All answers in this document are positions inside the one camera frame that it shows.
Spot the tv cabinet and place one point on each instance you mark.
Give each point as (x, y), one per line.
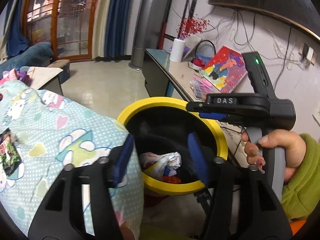
(166, 78)

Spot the blue grey sofa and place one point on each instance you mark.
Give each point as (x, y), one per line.
(38, 55)

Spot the wooden glass sliding door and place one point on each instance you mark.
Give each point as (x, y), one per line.
(66, 24)

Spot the white orange printed bag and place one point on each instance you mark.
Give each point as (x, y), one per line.
(153, 165)

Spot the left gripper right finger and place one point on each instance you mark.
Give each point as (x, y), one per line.
(243, 205)

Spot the blue plastic bag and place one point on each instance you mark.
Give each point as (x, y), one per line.
(169, 171)

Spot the round footstool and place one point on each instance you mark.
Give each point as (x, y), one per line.
(64, 65)

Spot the blue curtain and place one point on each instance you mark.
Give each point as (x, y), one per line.
(116, 28)
(13, 42)

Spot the right blue curtain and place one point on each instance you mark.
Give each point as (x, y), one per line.
(116, 28)

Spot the person's right hand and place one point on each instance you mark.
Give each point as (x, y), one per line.
(294, 145)

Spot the colourful diamond painting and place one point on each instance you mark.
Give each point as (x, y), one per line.
(225, 70)

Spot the green sleeve forearm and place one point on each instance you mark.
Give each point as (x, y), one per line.
(301, 193)

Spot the red berry branch decoration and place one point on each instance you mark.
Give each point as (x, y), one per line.
(192, 26)

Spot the white paper roll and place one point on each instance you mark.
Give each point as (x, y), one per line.
(177, 50)

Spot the red plastic bag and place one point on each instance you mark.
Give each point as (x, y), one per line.
(171, 180)

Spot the coffee table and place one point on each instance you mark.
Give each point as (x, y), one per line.
(44, 78)

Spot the bead organiser box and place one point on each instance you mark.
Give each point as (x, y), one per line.
(200, 88)

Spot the green snack packet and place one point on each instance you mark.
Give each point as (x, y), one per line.
(10, 158)

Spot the person's left hand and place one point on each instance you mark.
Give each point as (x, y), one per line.
(126, 231)

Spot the left blue curtain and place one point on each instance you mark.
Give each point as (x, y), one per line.
(13, 42)

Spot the hello kitty quilt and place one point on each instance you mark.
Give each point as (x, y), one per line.
(49, 131)

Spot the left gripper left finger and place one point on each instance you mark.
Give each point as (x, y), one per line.
(78, 204)

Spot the silver tower air conditioner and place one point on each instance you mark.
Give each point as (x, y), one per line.
(148, 30)

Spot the yellow rimmed black trash bin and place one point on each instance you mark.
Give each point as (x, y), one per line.
(161, 125)

